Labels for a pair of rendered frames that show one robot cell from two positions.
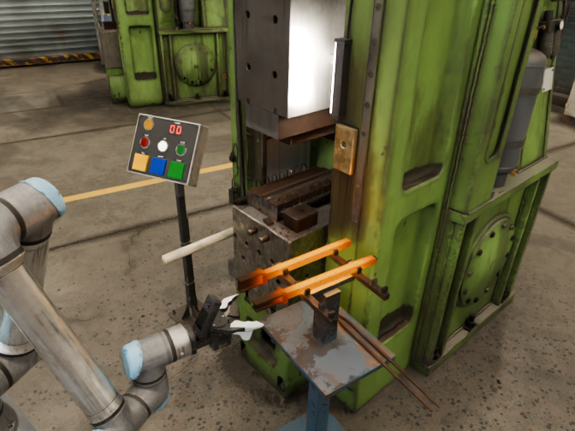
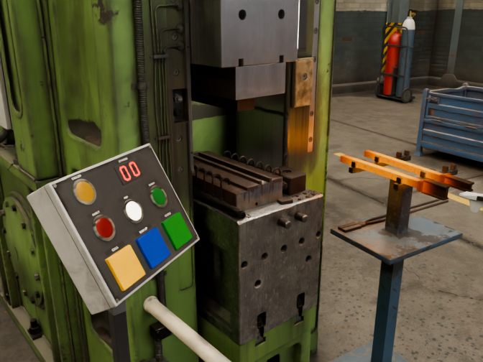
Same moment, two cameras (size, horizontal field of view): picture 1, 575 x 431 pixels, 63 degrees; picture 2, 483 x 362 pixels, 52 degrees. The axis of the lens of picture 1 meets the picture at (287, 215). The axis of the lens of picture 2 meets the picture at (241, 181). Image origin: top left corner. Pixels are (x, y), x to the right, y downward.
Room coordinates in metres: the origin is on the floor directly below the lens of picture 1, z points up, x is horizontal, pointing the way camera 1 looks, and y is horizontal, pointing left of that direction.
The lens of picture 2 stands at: (1.72, 1.60, 1.53)
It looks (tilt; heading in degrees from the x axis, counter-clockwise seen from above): 19 degrees down; 272
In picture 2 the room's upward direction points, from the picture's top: straight up
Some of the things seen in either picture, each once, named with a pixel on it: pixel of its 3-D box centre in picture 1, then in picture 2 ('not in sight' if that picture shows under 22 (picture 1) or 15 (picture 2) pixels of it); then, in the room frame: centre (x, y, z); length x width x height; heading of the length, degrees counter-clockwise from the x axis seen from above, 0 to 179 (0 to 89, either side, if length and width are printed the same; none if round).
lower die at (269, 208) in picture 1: (298, 189); (220, 177); (1.86, -0.05, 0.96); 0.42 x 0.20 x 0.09; 132
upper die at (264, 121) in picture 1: (301, 110); (218, 73); (1.86, -0.05, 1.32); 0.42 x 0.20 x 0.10; 132
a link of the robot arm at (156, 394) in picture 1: (149, 387); not in sight; (0.86, 0.36, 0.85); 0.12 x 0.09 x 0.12; 160
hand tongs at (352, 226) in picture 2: (369, 345); (397, 213); (1.16, -0.29, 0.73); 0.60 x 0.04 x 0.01; 34
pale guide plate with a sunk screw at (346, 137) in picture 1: (345, 149); (302, 82); (1.58, -0.20, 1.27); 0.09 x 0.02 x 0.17; 42
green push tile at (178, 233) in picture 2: (176, 170); (175, 230); (1.92, 0.50, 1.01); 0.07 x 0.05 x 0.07; 67
